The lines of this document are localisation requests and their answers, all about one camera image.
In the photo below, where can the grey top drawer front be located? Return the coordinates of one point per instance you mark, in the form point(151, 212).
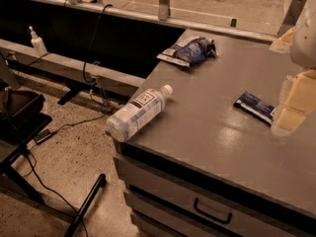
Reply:
point(225, 218)

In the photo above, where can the blue rxbar chocolate wrapper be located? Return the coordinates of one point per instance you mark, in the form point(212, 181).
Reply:
point(256, 107)

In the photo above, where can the metal rail bracket right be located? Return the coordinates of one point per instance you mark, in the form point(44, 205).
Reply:
point(293, 12)

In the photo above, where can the metal rail bracket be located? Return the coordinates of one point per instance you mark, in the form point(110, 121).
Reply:
point(164, 10)
point(293, 12)

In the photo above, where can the grey drawer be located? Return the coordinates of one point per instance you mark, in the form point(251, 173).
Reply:
point(159, 220)
point(225, 218)

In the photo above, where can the metal rail bracket centre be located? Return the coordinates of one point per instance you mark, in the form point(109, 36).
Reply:
point(164, 10)

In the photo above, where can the white pump dispenser bottle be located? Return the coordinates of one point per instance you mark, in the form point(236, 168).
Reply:
point(37, 43)

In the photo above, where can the clear blue plastic water bottle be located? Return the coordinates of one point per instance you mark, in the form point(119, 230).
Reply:
point(137, 113)

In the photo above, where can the blue crumpled chip bag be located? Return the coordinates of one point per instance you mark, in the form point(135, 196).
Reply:
point(189, 51)

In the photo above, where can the grey lower drawer front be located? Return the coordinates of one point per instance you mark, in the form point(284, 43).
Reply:
point(159, 220)

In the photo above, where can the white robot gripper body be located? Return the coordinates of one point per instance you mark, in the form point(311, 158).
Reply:
point(304, 44)

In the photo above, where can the black power adapter brick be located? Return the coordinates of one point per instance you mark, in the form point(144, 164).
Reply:
point(42, 136)

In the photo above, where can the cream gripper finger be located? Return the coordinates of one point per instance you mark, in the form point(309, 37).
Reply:
point(297, 99)
point(282, 44)

